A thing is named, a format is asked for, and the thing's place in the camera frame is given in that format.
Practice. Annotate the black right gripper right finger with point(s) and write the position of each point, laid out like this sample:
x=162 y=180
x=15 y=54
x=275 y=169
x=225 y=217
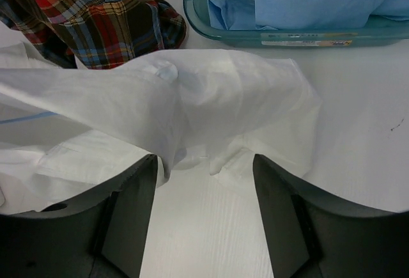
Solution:
x=313 y=233

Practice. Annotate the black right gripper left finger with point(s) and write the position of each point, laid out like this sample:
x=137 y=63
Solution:
x=98 y=233

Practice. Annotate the white shirt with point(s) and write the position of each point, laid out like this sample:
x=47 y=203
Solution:
x=185 y=106

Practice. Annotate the light blue shirt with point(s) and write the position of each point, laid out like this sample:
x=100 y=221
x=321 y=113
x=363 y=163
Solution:
x=238 y=15

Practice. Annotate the red plaid shirt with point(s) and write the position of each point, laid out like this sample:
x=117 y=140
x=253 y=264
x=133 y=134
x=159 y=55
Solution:
x=100 y=34

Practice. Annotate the teal plastic tub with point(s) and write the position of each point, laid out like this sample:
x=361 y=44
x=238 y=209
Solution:
x=378 y=31

